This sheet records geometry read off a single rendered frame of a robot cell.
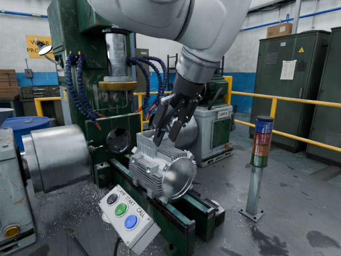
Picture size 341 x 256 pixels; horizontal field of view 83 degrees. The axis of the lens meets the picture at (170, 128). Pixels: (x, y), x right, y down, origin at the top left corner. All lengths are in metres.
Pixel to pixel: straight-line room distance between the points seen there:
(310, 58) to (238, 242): 3.30
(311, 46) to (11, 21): 6.00
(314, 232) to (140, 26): 0.91
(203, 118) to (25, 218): 0.90
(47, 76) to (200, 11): 5.70
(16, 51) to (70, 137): 5.29
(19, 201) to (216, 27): 0.76
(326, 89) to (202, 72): 3.30
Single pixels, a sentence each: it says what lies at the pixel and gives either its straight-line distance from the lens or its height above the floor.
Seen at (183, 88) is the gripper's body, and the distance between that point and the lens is 0.46.
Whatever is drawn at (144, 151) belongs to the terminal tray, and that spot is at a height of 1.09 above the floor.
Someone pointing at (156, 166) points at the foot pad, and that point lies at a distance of 0.66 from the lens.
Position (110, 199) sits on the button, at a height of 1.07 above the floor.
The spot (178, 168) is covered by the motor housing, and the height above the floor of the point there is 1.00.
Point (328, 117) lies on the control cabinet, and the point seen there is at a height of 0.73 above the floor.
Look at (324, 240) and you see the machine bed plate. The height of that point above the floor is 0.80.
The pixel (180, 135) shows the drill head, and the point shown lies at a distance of 1.04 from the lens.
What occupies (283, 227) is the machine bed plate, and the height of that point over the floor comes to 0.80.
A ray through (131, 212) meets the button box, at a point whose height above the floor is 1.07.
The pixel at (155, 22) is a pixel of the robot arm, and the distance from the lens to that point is 0.36.
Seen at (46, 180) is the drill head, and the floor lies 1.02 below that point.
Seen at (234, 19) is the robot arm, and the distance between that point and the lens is 0.41.
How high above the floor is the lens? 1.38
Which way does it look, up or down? 16 degrees down
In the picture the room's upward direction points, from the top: straight up
